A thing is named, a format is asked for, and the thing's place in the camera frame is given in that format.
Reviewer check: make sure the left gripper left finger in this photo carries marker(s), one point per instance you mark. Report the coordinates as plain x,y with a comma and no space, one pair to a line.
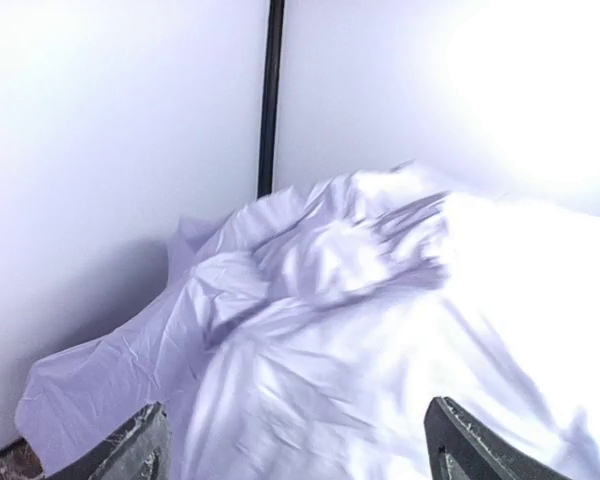
138,449

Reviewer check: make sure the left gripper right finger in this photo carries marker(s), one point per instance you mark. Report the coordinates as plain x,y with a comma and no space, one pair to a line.
461,446

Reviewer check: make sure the lavender folding umbrella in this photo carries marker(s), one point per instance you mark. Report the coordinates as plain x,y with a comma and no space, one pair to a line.
303,336

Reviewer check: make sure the left black corner post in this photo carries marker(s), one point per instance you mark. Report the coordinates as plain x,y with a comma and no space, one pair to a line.
270,92

